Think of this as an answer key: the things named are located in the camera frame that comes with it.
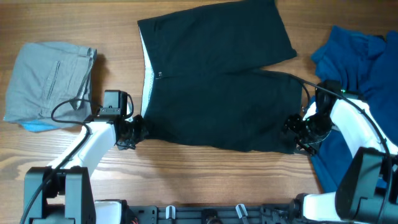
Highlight blue shirt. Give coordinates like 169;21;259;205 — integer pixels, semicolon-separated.
311;26;397;193

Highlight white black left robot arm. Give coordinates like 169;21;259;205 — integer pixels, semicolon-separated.
21;101;146;223

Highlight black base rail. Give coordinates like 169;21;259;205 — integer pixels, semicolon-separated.
129;204;310;224

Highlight folded light blue cloth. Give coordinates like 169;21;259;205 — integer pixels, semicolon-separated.
19;120;58;133

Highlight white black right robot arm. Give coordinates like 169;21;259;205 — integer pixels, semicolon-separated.
284;80;397;223

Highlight black shorts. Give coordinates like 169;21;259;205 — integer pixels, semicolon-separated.
137;1;302;154

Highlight folded grey shorts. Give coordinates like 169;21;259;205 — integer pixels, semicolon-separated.
4;42;97;128

